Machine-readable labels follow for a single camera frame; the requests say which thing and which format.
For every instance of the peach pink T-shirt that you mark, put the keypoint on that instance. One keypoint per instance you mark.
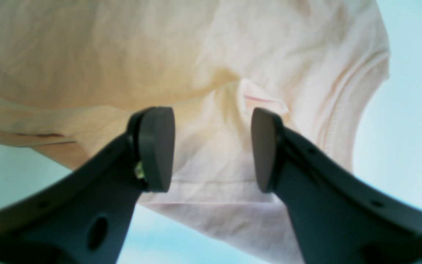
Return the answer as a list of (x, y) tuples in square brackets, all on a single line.
[(72, 72)]

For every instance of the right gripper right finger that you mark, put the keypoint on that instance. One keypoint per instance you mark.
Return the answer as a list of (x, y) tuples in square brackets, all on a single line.
[(336, 218)]

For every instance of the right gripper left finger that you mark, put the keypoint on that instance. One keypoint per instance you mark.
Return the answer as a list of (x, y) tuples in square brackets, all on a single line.
[(84, 218)]

